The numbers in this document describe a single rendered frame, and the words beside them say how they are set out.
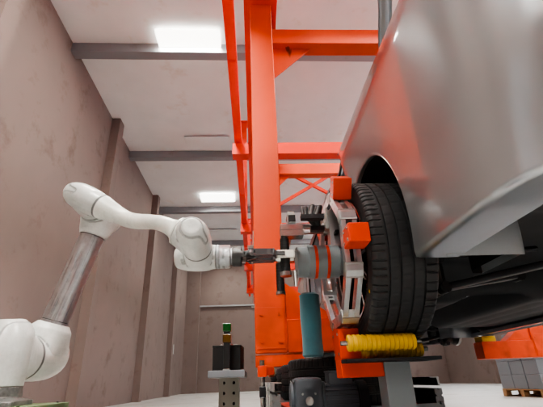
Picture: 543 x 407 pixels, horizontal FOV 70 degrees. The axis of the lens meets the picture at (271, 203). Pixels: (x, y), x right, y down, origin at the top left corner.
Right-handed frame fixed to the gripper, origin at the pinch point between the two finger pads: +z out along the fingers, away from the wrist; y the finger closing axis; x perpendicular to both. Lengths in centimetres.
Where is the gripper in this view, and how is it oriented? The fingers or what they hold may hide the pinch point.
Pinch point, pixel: (285, 255)
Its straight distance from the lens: 148.3
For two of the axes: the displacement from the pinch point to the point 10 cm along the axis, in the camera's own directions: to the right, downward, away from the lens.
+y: 0.4, -4.2, -9.1
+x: -0.3, -9.1, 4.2
